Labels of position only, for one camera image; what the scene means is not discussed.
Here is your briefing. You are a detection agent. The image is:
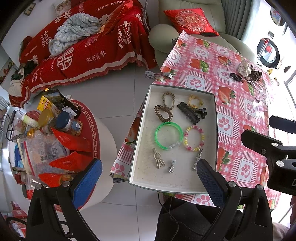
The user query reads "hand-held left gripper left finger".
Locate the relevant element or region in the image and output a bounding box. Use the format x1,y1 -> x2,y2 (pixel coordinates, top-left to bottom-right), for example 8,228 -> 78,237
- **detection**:
26,158 -> 103,241

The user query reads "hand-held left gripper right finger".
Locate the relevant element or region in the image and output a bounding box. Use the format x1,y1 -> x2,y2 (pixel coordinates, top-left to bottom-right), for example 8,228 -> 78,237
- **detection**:
197,159 -> 274,241

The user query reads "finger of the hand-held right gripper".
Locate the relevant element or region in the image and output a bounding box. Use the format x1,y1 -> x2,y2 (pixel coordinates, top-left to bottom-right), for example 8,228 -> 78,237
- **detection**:
269,115 -> 296,135
241,130 -> 296,163

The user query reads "silver star hair clip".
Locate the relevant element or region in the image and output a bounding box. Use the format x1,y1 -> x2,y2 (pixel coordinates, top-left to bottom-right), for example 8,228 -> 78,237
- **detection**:
191,148 -> 204,172

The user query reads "silver charm earring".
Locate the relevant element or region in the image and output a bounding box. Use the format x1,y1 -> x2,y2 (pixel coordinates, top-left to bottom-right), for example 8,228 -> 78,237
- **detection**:
167,159 -> 178,174

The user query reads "pink yellow beaded bracelet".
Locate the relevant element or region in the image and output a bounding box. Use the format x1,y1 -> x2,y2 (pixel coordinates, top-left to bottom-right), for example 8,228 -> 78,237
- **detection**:
183,125 -> 206,152

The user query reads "white shallow tray box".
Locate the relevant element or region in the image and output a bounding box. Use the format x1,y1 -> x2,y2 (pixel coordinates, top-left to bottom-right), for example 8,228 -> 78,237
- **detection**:
128,85 -> 218,194

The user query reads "beige rabbit hair clip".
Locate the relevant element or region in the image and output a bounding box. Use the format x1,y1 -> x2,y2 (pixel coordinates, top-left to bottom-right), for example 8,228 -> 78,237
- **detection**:
152,148 -> 165,169

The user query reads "yellow flower hair tie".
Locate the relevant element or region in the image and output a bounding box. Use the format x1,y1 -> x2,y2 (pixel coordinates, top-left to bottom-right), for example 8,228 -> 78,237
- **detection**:
188,94 -> 205,108

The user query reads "green bangle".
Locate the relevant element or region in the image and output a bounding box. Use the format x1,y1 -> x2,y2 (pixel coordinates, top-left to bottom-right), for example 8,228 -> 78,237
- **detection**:
154,122 -> 184,151

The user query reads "black rhinestone hair clip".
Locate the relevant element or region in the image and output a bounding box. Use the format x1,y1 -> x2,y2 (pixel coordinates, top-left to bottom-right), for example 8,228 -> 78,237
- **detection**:
177,101 -> 200,126

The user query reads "brown spiral hair tie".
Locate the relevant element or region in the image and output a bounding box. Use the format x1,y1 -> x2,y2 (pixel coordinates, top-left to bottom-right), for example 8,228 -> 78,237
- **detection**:
154,105 -> 171,123

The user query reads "braided hair tie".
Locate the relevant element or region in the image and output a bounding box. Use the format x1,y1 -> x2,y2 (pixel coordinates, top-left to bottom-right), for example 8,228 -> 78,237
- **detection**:
162,92 -> 175,108

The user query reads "strawberry paw print tablecloth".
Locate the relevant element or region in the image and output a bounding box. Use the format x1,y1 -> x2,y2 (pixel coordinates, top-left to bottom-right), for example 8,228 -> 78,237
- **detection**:
110,30 -> 280,210

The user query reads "red envelope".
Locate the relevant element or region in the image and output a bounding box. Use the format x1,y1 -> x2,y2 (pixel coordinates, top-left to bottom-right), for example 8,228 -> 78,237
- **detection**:
49,152 -> 97,173
38,173 -> 77,188
50,127 -> 93,152

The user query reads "white round side table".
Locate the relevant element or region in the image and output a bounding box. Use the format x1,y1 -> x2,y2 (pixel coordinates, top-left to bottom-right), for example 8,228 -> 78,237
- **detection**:
9,100 -> 117,211

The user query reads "clear plastic bag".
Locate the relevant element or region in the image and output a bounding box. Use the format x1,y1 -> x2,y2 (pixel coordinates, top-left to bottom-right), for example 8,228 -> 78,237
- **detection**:
17,134 -> 70,176

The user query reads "leopard print scrunchie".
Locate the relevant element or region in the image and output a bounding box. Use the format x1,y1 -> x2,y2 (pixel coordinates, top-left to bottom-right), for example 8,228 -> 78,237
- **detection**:
247,65 -> 263,81

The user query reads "blue lid jar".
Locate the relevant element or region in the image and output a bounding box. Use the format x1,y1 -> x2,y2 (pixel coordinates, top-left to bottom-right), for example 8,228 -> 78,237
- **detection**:
55,111 -> 83,136

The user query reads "white scrunchie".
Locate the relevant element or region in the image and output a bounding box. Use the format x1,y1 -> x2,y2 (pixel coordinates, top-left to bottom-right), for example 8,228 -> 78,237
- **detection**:
236,60 -> 253,77

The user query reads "washing machine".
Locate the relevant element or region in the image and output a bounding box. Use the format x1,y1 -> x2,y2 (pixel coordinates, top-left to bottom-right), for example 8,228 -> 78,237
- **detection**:
255,30 -> 281,69

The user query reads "yellow lid jar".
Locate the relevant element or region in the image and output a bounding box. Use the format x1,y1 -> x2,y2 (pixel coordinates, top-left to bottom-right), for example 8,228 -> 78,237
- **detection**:
38,108 -> 55,133

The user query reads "white bottle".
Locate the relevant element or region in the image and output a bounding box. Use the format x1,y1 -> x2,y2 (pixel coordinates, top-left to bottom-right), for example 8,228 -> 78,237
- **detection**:
20,113 -> 41,130

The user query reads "yellow black snack bag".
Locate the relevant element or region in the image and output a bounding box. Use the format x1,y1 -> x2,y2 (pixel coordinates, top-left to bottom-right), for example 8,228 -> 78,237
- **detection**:
37,89 -> 80,116

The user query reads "grey curtain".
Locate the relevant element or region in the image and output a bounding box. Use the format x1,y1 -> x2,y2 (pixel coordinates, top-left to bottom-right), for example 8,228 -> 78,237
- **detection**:
223,0 -> 245,40

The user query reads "pile of clothes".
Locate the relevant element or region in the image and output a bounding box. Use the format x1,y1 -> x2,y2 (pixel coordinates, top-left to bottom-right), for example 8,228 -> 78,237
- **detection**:
9,61 -> 35,96

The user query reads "metal tablecloth clamp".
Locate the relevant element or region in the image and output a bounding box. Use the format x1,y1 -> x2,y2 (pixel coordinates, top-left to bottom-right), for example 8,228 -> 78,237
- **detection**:
144,71 -> 176,80

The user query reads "red embroidered cushion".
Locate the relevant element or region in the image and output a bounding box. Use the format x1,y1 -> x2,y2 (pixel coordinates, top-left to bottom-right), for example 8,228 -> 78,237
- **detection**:
163,8 -> 220,37

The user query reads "grey-green armchair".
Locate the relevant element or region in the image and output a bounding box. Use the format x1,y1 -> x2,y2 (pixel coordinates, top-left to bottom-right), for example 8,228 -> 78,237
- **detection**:
148,0 -> 259,67

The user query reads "grey-blue blanket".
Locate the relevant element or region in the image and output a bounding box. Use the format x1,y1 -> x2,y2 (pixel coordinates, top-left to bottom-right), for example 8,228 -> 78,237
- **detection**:
48,13 -> 101,56

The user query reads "clear beaded bracelet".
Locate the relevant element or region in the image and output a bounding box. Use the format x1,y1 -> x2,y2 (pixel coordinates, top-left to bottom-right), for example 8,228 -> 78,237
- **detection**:
248,80 -> 265,93

